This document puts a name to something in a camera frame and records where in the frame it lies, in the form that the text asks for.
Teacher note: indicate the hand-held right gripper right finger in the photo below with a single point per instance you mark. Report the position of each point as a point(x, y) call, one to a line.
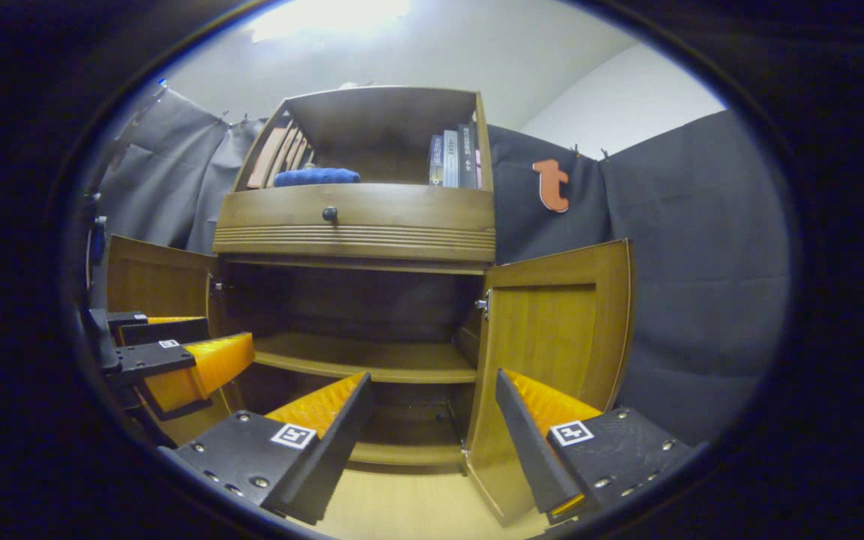
point(533, 450)

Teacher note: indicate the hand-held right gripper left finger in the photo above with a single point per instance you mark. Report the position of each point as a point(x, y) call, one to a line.
point(331, 465)

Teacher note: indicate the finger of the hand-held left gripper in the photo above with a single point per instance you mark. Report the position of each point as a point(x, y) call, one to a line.
point(166, 331)
point(151, 360)

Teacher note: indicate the wooden cabinet door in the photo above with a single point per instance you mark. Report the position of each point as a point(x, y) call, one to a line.
point(544, 330)
point(158, 281)

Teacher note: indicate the tan thin book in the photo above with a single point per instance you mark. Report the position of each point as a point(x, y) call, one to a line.
point(288, 154)
point(301, 154)

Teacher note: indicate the blue cushion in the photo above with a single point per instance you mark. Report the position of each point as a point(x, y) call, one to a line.
point(317, 177)

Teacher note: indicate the black backdrop cloth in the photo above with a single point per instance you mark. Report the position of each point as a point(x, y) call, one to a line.
point(702, 285)

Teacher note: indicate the wooden drawer with black knob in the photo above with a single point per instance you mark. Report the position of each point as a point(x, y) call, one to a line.
point(417, 206)

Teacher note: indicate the dark blue book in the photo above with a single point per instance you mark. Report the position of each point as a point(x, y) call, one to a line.
point(437, 161)

